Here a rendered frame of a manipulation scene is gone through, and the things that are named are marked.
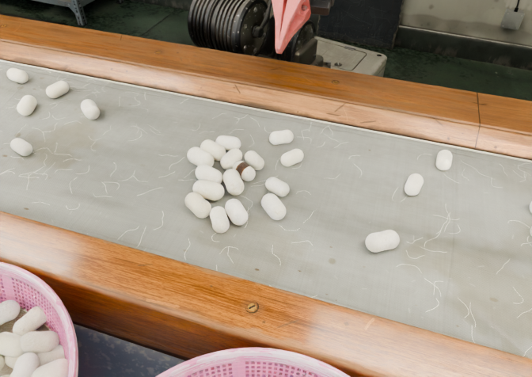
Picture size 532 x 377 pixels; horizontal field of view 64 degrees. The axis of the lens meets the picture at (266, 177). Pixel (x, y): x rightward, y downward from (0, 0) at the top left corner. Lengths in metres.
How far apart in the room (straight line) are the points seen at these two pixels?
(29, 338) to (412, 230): 0.39
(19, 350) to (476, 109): 0.62
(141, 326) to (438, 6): 2.32
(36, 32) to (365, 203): 0.66
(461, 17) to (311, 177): 2.10
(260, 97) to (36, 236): 0.36
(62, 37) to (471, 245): 0.72
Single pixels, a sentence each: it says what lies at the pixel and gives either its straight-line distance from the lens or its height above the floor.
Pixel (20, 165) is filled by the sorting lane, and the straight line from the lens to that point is 0.63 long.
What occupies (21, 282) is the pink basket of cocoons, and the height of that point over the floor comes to 0.76.
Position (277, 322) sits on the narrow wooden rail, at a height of 0.76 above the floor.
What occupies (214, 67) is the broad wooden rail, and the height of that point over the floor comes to 0.76.
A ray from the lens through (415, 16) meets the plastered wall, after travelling 2.58.
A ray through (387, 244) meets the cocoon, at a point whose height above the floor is 0.76.
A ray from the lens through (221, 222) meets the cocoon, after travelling 0.46.
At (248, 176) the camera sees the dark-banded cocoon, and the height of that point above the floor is 0.75.
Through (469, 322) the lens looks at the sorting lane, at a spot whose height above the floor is 0.74.
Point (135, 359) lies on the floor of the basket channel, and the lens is 0.49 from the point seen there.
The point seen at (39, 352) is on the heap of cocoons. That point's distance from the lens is 0.45.
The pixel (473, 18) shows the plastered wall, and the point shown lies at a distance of 2.58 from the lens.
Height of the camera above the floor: 1.10
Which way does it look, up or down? 43 degrees down
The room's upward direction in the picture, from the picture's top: 1 degrees clockwise
